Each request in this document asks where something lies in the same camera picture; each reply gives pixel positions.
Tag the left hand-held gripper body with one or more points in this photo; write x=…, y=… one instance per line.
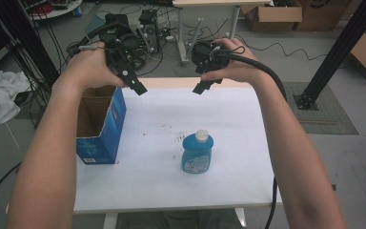
x=118, y=47

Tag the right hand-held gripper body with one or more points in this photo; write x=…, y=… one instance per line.
x=208, y=57

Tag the blue cardboard box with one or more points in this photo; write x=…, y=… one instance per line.
x=109, y=127

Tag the blue bottle with white cap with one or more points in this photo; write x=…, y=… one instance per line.
x=197, y=156

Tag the person's right hand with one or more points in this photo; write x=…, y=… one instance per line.
x=239, y=68

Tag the person's left hand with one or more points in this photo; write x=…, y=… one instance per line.
x=87, y=68

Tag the black computer tower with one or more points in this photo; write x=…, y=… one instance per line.
x=117, y=18

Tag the light wooden table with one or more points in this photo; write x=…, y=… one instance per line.
x=171, y=82

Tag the grey open computer tower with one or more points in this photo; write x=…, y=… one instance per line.
x=149, y=22

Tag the white desk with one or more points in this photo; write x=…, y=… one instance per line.
x=219, y=2

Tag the round white table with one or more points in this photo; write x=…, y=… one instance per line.
x=60, y=9

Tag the small brown cardboard box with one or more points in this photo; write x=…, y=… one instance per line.
x=273, y=16

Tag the white paper sheet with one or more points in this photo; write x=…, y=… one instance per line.
x=158, y=184

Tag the large brown cardboard box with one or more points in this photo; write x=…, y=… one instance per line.
x=324, y=14

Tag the grey floor mat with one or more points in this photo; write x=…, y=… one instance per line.
x=327, y=117

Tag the black metal stand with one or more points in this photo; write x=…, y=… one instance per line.
x=336, y=54

